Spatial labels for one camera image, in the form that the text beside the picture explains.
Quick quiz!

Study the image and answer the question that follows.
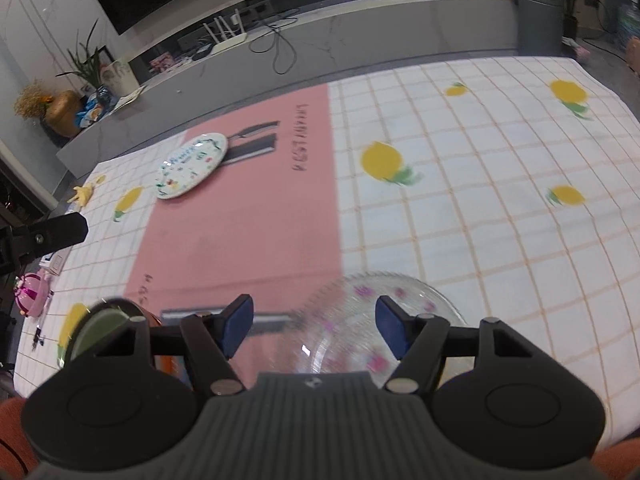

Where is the dried flower bunch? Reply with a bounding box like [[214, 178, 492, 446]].
[[14, 80, 54, 119]]

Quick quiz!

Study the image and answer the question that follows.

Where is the orange chair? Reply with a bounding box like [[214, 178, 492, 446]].
[[0, 397, 640, 480]]

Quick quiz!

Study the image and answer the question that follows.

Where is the golden vase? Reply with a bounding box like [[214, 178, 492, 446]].
[[44, 91, 84, 137]]

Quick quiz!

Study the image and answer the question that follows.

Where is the white fruit-print plate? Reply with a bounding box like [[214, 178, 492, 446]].
[[155, 132, 229, 201]]

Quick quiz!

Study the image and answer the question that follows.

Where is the clear glass plate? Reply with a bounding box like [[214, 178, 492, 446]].
[[280, 271, 468, 377]]

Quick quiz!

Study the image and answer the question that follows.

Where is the green ceramic bowl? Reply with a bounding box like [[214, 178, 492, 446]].
[[67, 304, 135, 362]]

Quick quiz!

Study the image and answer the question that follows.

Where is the black cable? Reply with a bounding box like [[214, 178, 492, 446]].
[[248, 15, 301, 75]]

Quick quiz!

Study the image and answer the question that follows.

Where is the blue plastic bag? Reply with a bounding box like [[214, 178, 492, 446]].
[[617, 2, 640, 51]]

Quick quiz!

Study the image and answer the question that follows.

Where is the small pink object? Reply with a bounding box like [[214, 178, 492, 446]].
[[562, 37, 591, 61]]

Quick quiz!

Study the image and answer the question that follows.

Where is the grey trash bin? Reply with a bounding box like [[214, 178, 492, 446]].
[[515, 0, 565, 57]]

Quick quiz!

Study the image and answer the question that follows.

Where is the banana peel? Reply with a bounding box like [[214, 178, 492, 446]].
[[67, 185, 97, 207]]

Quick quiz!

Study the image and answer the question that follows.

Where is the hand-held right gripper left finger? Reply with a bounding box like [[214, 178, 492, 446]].
[[92, 294, 256, 397]]

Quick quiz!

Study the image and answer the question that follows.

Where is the small white box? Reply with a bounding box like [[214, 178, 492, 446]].
[[40, 252, 66, 276]]

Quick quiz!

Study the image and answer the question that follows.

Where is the brown round object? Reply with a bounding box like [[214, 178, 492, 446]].
[[625, 35, 640, 79]]

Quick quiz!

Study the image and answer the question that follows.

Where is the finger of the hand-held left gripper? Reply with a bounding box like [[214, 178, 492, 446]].
[[12, 212, 89, 262]]

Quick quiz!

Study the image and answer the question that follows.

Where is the pink placemat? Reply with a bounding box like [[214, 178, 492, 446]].
[[122, 82, 344, 348]]

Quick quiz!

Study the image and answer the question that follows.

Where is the green leafy plant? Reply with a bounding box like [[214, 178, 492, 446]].
[[57, 20, 109, 89]]

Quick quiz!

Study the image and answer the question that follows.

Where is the grey marble TV bench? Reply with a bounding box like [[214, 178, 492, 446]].
[[55, 0, 521, 181]]

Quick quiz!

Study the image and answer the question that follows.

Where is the sheet of paper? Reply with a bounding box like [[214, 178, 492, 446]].
[[114, 85, 147, 110]]

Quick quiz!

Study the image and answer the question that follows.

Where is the pink toy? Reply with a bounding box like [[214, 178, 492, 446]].
[[14, 271, 52, 317]]

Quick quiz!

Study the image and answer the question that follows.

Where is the white router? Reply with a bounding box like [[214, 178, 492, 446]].
[[202, 10, 249, 54]]

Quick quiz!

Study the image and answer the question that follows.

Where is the blue snack packet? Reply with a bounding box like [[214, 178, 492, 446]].
[[75, 96, 108, 127]]

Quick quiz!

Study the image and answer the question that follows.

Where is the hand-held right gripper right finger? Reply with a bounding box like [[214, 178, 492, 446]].
[[375, 295, 532, 395]]

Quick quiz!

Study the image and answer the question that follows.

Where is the checkered lemon-print tablecloth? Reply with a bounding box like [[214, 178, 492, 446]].
[[14, 55, 640, 461]]

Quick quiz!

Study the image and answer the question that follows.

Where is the white plant pot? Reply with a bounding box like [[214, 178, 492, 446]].
[[100, 60, 137, 98]]

